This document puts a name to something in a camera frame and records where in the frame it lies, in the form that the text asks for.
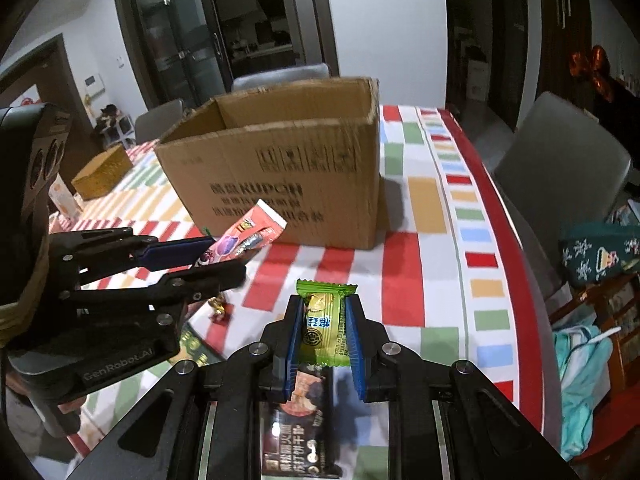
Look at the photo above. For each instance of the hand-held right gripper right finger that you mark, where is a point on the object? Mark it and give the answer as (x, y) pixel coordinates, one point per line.
(356, 350)

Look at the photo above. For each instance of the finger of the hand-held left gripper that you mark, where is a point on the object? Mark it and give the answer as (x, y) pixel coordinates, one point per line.
(170, 252)
(200, 282)

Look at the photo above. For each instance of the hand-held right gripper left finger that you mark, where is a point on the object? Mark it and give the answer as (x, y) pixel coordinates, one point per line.
(295, 345)

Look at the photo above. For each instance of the small green snack packet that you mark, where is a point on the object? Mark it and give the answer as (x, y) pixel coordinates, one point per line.
(322, 325)

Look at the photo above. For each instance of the long pink snack bar packet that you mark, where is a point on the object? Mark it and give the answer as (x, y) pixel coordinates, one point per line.
(250, 232)

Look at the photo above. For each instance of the brown cardboard box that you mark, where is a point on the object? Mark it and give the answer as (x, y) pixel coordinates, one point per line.
(280, 170)

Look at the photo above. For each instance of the small red gold candy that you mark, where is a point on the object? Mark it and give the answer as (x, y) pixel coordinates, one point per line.
(220, 308)

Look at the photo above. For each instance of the dark green snack packet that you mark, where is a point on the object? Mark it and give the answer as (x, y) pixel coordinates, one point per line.
(197, 347)

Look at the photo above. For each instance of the dark brown cracker packet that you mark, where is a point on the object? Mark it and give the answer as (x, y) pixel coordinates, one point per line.
(320, 430)

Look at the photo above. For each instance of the yellow woven box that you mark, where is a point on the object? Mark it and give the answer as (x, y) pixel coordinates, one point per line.
(102, 172)

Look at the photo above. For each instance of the colourful striped tablecloth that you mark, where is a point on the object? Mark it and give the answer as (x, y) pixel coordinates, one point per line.
(440, 270)

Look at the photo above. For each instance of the orange white juice carton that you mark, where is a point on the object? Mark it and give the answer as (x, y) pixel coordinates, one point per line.
(65, 200)

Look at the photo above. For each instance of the grey dining chair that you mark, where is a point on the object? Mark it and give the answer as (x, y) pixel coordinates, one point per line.
(280, 77)
(560, 165)
(160, 120)

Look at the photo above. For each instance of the white rack with toy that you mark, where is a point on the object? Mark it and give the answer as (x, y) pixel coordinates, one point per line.
(112, 125)

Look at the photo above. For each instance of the dark brown wooden door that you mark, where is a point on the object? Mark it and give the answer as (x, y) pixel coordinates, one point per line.
(65, 90)

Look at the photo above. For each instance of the dark framed glass sliding door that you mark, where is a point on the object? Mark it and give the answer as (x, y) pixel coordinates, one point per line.
(200, 35)

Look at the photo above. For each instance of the teal white garment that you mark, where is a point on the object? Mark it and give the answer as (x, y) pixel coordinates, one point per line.
(582, 385)

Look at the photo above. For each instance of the green knitted patterned garment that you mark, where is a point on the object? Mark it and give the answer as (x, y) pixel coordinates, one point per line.
(600, 255)

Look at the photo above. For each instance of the red wooden chair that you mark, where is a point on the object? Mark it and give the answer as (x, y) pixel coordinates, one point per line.
(620, 340)

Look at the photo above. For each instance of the white box in hallway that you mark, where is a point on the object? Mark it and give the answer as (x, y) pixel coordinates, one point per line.
(478, 80)

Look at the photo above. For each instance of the red foil bow balloon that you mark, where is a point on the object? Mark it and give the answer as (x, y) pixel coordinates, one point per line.
(595, 72)

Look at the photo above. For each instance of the white wall intercom panel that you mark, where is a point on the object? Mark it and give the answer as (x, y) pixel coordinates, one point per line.
(93, 84)

